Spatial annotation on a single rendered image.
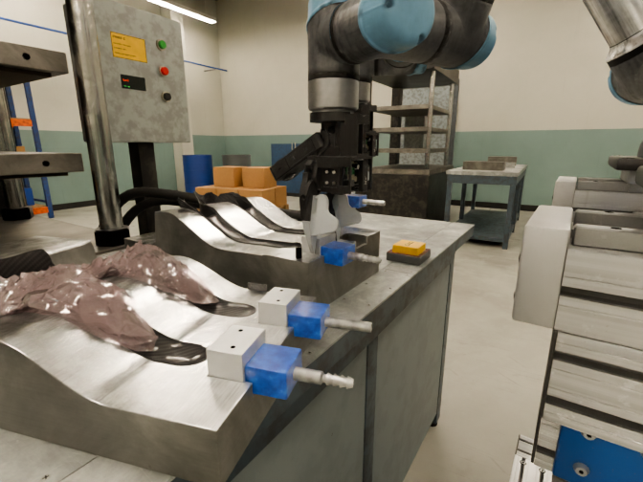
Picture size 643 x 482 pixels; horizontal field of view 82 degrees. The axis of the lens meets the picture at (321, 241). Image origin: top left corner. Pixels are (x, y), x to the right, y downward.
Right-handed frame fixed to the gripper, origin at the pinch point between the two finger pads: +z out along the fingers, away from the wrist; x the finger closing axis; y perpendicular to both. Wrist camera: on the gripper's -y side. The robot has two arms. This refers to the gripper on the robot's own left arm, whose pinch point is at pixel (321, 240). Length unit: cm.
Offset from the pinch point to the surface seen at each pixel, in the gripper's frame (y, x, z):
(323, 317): 10.9, -16.4, 4.2
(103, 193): -73, 3, -3
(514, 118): -48, 651, -59
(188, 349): 1.6, -28.3, 5.4
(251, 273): -9.6, -6.9, 5.6
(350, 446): 3.9, 4.8, 42.8
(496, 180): -25, 368, 19
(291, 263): -1.0, -6.9, 2.2
